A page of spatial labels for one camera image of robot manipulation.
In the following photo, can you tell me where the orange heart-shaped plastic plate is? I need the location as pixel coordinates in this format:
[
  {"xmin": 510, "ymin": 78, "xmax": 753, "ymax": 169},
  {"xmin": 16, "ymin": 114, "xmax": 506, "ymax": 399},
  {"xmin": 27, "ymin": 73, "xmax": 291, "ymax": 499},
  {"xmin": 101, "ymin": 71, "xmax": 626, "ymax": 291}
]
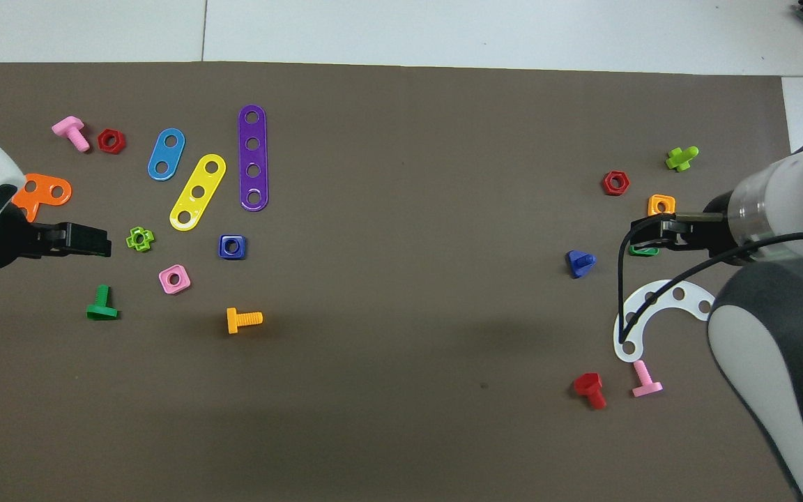
[{"xmin": 10, "ymin": 173, "xmax": 73, "ymax": 225}]

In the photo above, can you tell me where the brown table mat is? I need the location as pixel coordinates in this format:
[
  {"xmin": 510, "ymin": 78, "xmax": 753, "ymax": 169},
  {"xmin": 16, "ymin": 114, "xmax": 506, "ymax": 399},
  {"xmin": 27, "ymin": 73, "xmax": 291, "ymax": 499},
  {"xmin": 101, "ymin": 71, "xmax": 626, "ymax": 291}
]
[{"xmin": 0, "ymin": 61, "xmax": 803, "ymax": 502}]

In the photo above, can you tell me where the purple four-hole plastic plate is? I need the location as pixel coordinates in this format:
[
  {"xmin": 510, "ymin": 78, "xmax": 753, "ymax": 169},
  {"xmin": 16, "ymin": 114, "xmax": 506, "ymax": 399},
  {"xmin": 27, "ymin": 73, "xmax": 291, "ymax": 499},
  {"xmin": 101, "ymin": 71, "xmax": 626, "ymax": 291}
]
[{"xmin": 238, "ymin": 105, "xmax": 270, "ymax": 212}]

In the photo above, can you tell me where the red hexagonal plastic screw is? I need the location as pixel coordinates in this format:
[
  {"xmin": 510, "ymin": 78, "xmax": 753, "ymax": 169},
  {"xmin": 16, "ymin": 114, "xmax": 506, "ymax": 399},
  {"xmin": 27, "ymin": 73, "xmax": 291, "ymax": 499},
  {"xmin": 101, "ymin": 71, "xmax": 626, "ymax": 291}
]
[{"xmin": 573, "ymin": 372, "xmax": 608, "ymax": 411}]

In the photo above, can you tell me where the pink square plastic nut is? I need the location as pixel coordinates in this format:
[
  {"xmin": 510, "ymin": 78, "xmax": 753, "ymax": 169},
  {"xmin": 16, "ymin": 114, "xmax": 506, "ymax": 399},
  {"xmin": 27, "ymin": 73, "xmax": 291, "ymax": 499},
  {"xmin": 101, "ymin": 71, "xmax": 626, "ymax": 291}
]
[{"xmin": 158, "ymin": 264, "xmax": 192, "ymax": 296}]

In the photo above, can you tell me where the white curved plastic plate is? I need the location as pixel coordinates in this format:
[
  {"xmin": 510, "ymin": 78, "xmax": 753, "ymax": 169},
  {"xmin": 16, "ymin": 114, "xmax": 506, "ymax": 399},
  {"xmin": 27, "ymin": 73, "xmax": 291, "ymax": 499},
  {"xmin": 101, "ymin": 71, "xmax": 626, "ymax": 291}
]
[{"xmin": 613, "ymin": 279, "xmax": 715, "ymax": 364}]

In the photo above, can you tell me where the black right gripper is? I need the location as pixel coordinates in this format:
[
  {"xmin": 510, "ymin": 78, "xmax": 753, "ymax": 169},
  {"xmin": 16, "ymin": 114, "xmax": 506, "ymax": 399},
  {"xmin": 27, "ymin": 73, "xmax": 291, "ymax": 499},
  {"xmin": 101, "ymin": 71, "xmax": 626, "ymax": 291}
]
[{"xmin": 629, "ymin": 191, "xmax": 747, "ymax": 260}]

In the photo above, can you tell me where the pink plastic screw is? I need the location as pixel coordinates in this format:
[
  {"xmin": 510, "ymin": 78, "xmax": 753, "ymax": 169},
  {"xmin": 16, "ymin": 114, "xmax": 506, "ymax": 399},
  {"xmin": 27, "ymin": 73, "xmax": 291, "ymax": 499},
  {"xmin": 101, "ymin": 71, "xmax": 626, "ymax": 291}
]
[
  {"xmin": 631, "ymin": 359, "xmax": 664, "ymax": 399},
  {"xmin": 51, "ymin": 116, "xmax": 91, "ymax": 153}
]

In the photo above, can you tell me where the blue triangular plastic screw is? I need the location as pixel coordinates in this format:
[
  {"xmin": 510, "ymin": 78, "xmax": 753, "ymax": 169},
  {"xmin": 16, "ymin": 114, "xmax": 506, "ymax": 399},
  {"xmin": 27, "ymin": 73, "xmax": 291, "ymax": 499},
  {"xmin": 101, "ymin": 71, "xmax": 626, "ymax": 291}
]
[{"xmin": 565, "ymin": 250, "xmax": 597, "ymax": 280}]

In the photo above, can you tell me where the yellow three-hole plastic plate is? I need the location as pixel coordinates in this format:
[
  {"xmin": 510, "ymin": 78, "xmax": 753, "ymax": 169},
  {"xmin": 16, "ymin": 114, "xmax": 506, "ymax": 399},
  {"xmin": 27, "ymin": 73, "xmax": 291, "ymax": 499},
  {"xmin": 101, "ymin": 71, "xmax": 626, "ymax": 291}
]
[{"xmin": 169, "ymin": 153, "xmax": 227, "ymax": 232}]

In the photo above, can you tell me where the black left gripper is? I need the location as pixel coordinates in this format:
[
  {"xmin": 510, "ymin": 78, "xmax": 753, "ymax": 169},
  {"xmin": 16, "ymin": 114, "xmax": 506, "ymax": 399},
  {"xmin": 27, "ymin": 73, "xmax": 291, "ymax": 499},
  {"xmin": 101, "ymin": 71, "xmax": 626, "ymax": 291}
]
[{"xmin": 0, "ymin": 206, "xmax": 112, "ymax": 271}]

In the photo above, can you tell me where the blue two-hole plastic plate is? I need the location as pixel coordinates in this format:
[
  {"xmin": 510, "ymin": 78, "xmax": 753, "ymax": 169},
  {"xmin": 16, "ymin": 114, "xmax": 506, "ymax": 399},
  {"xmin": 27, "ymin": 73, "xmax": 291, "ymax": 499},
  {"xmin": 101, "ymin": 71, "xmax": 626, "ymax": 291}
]
[{"xmin": 147, "ymin": 128, "xmax": 187, "ymax": 182}]

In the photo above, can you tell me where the lime green cross screw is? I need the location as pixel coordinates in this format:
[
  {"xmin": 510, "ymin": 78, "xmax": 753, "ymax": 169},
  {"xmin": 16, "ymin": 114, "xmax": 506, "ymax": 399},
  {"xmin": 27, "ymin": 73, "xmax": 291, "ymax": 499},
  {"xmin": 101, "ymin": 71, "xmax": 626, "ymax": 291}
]
[{"xmin": 664, "ymin": 146, "xmax": 701, "ymax": 172}]

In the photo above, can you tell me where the dark green plastic screw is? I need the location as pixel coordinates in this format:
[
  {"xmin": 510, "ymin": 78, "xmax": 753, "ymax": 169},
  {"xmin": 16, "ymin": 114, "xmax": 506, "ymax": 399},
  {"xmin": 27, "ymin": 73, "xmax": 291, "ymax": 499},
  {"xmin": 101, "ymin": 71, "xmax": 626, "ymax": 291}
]
[{"xmin": 86, "ymin": 284, "xmax": 120, "ymax": 321}]

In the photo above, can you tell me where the orange plastic screw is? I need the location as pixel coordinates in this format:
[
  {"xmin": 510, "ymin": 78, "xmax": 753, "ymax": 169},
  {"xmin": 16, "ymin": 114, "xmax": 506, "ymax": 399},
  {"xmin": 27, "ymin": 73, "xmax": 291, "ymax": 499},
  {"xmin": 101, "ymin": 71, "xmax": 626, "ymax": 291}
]
[{"xmin": 226, "ymin": 307, "xmax": 263, "ymax": 335}]

